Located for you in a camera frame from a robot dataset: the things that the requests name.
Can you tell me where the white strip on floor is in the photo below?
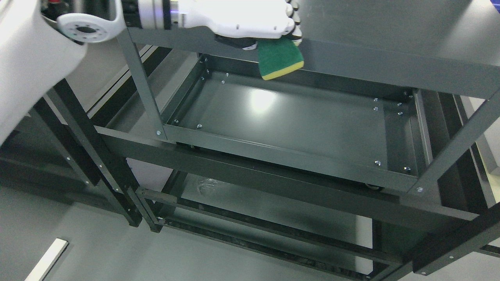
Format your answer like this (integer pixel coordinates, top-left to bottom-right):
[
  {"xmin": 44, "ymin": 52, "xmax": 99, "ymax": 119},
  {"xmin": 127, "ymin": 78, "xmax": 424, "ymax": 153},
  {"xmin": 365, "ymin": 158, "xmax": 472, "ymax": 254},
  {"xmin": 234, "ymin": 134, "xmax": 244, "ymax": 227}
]
[{"xmin": 24, "ymin": 238, "xmax": 69, "ymax": 281}]

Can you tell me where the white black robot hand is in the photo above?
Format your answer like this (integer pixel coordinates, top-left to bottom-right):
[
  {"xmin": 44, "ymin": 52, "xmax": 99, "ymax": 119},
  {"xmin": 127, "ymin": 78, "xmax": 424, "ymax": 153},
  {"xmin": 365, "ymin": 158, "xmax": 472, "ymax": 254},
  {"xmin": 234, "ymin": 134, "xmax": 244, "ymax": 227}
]
[{"xmin": 170, "ymin": 0, "xmax": 302, "ymax": 50}]

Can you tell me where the green yellow sponge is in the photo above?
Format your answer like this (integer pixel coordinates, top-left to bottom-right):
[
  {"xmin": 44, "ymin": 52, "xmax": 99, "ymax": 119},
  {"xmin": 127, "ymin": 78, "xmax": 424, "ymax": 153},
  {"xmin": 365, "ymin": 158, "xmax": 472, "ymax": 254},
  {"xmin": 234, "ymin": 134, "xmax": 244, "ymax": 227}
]
[{"xmin": 257, "ymin": 37, "xmax": 305, "ymax": 80}]

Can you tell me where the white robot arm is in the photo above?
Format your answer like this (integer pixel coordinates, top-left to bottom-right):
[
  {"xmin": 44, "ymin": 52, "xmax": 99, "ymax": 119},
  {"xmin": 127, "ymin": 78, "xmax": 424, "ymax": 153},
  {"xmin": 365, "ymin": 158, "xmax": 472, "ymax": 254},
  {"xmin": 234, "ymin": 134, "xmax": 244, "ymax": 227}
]
[{"xmin": 0, "ymin": 0, "xmax": 87, "ymax": 142}]

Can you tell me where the dark grey shelf cart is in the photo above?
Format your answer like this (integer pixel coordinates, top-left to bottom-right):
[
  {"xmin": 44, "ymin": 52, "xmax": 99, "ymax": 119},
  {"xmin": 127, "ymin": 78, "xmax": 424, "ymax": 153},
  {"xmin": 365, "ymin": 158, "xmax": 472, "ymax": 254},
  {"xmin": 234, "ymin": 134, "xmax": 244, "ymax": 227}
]
[{"xmin": 0, "ymin": 27, "xmax": 500, "ymax": 281}]

